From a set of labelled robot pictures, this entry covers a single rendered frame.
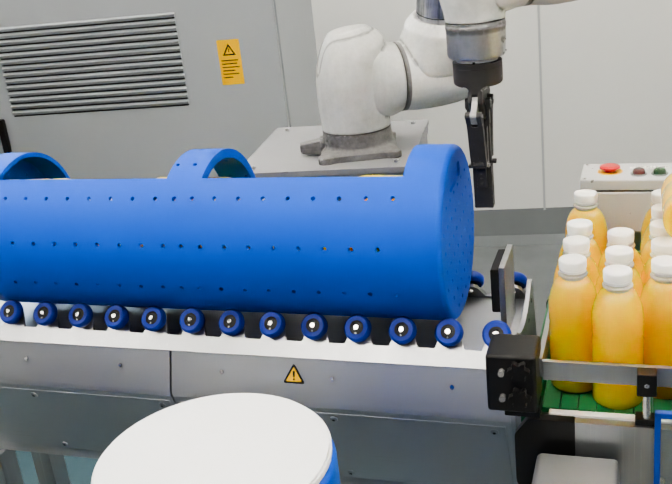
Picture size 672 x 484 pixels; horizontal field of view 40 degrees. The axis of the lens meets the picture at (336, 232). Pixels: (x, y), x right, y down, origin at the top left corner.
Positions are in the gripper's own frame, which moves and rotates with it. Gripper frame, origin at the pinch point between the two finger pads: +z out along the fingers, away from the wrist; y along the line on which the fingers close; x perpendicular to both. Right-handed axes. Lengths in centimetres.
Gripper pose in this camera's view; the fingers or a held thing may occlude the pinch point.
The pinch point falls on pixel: (483, 185)
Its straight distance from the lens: 148.1
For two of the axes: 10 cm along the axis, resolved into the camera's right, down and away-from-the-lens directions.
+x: -9.5, -0.1, 3.2
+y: 3.0, -3.6, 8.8
